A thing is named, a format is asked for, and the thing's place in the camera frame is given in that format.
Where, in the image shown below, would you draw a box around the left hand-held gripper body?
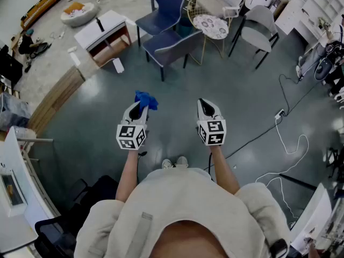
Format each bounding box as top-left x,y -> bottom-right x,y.
116,118 -> 149,151

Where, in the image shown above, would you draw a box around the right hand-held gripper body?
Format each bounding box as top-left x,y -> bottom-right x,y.
197,114 -> 227,147

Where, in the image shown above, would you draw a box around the blue cloth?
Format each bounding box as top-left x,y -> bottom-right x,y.
134,90 -> 159,111

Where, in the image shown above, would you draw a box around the person's right forearm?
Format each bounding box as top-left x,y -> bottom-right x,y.
209,144 -> 240,196

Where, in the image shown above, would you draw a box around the person's left forearm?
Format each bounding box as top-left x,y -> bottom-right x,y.
115,148 -> 143,203

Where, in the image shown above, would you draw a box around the white flat panel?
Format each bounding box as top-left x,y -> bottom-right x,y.
112,58 -> 125,75

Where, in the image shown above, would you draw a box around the person's beige sweater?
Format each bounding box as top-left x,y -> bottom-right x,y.
75,167 -> 291,258

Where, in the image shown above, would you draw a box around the stack of wooden planks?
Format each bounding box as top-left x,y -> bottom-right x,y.
26,66 -> 86,137

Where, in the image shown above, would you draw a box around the grey chair black legs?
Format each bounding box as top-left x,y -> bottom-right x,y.
228,5 -> 280,69

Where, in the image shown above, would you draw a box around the white wooden side table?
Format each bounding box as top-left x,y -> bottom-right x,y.
74,9 -> 132,68

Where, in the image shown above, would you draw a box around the white round floor cushion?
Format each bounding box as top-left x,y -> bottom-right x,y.
60,2 -> 100,28

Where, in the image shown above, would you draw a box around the white desk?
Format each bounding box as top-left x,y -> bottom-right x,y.
0,126 -> 61,255

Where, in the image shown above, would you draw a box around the clear plastic bags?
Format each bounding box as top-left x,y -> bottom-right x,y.
0,92 -> 33,131

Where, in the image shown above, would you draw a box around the dark blue plastic chair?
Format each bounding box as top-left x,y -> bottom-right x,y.
135,0 -> 187,47

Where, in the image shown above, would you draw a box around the black office chair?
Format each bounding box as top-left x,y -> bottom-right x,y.
34,175 -> 119,258

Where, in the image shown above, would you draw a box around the black monitor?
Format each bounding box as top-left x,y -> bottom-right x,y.
0,44 -> 24,87

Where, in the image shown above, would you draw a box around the white framed tray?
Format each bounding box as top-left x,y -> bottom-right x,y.
0,169 -> 27,217

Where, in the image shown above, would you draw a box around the wooden keyboard instrument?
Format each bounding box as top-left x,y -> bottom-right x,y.
20,0 -> 64,31

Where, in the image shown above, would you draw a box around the white shelf unit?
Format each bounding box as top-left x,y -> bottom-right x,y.
274,0 -> 344,47

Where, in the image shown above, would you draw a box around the black floor cable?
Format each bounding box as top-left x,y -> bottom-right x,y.
203,73 -> 323,171

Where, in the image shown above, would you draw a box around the white cable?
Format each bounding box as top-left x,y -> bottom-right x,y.
255,117 -> 310,225

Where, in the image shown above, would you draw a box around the white table with black frame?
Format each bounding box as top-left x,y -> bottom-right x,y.
279,173 -> 344,256

